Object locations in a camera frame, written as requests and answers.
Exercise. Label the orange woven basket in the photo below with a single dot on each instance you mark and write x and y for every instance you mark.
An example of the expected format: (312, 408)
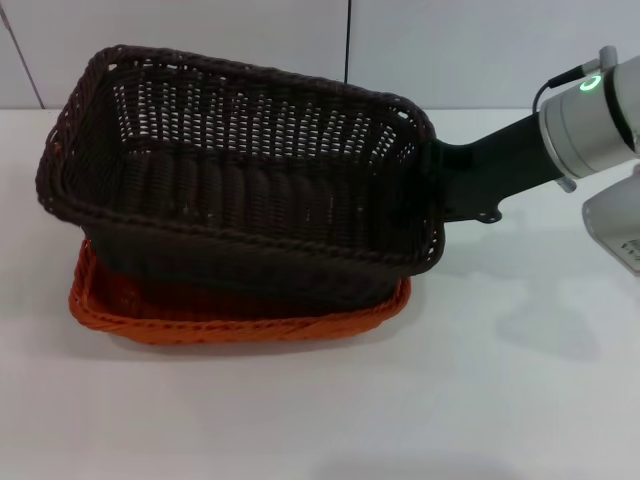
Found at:
(225, 332)

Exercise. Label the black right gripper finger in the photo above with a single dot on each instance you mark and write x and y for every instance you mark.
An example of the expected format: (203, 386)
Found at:
(442, 165)

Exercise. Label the dark brown woven basket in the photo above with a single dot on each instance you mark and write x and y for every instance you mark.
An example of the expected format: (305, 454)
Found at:
(250, 200)

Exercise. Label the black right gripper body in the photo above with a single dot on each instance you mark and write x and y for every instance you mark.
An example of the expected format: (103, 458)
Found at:
(500, 165)

